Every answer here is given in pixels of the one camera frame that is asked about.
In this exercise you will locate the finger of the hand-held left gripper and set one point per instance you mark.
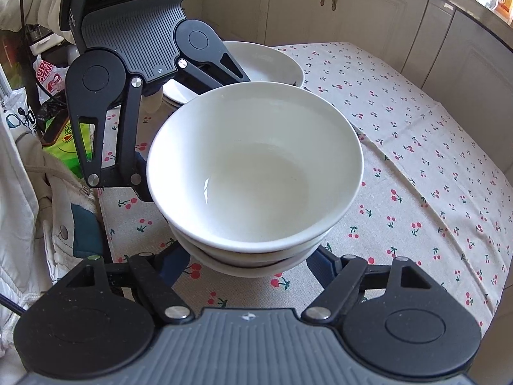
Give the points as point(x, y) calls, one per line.
point(138, 176)
point(212, 74)

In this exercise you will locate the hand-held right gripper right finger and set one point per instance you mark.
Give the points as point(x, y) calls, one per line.
point(322, 268)

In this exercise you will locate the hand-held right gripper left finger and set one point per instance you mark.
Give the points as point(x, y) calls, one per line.
point(172, 262)

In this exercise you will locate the white pink floral bowl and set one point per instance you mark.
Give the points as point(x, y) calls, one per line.
point(256, 176)
point(240, 260)
point(240, 272)

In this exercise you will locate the green snack packet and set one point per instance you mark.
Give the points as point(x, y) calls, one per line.
point(64, 150)

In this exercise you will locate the white bag red print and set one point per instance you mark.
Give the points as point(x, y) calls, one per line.
point(50, 78)

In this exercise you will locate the person's white jacket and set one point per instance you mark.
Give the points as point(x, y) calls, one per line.
point(28, 216)

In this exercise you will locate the cherry print tablecloth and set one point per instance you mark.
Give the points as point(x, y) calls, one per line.
point(400, 160)

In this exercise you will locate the white bag black print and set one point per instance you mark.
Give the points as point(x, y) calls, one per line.
point(16, 114)

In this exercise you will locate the orange label bottle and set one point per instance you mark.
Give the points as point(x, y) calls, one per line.
point(505, 3)

